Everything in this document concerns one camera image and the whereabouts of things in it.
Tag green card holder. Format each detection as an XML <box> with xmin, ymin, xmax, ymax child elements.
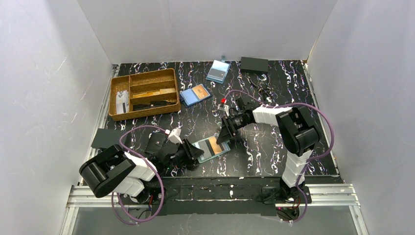
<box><xmin>192</xmin><ymin>134</ymin><xmax>230</xmax><ymax>164</ymax></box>

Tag woven brown organizer tray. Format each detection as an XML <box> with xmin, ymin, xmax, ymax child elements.
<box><xmin>108</xmin><ymin>69</ymin><xmax>181</xmax><ymax>121</ymax></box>

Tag orange card in tray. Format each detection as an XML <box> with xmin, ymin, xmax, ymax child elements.
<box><xmin>132</xmin><ymin>91</ymin><xmax>160</xmax><ymax>98</ymax></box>

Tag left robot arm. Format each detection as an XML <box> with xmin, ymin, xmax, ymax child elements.
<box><xmin>79</xmin><ymin>140</ymin><xmax>204</xmax><ymax>198</ymax></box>

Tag white cards in tray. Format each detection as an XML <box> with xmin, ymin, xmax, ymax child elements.
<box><xmin>115</xmin><ymin>90</ymin><xmax>129</xmax><ymax>115</ymax></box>

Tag black wallet at left edge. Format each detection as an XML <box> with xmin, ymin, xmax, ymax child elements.
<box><xmin>91</xmin><ymin>128</ymin><xmax>126</xmax><ymax>150</ymax></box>

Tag blue card holder grey card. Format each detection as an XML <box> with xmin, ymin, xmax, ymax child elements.
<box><xmin>206</xmin><ymin>60</ymin><xmax>231</xmax><ymax>84</ymax></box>

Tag black box at back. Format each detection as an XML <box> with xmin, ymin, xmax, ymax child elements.
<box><xmin>240</xmin><ymin>57</ymin><xmax>269</xmax><ymax>74</ymax></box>

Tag aluminium frame rail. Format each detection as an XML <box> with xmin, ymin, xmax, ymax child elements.
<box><xmin>60</xmin><ymin>184</ymin><xmax>368</xmax><ymax>235</ymax></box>

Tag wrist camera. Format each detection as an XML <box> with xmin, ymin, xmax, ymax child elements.
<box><xmin>164</xmin><ymin>127</ymin><xmax>183</xmax><ymax>144</ymax></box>
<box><xmin>218</xmin><ymin>98</ymin><xmax>230</xmax><ymax>117</ymax></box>

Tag blue card holder orange card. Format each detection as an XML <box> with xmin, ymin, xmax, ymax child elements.
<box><xmin>179</xmin><ymin>84</ymin><xmax>211</xmax><ymax>108</ymax></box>

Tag black binder clips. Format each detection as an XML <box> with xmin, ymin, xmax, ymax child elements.
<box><xmin>248</xmin><ymin>77</ymin><xmax>272</xmax><ymax>100</ymax></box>

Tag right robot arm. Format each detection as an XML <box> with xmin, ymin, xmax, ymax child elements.
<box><xmin>216</xmin><ymin>95</ymin><xmax>321</xmax><ymax>189</ymax></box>

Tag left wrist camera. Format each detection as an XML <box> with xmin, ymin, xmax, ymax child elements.
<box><xmin>164</xmin><ymin>127</ymin><xmax>183</xmax><ymax>144</ymax></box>

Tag black cards in tray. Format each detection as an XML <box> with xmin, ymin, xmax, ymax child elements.
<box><xmin>133</xmin><ymin>100</ymin><xmax>175</xmax><ymax>111</ymax></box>

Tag small black wallet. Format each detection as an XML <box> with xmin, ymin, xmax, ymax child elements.
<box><xmin>144</xmin><ymin>132</ymin><xmax>166</xmax><ymax>155</ymax></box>

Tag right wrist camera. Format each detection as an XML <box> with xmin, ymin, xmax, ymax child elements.
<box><xmin>218</xmin><ymin>98</ymin><xmax>230</xmax><ymax>117</ymax></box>

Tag orange VIP card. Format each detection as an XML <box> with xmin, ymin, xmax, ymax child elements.
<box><xmin>160</xmin><ymin>88</ymin><xmax>176</xmax><ymax>94</ymax></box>

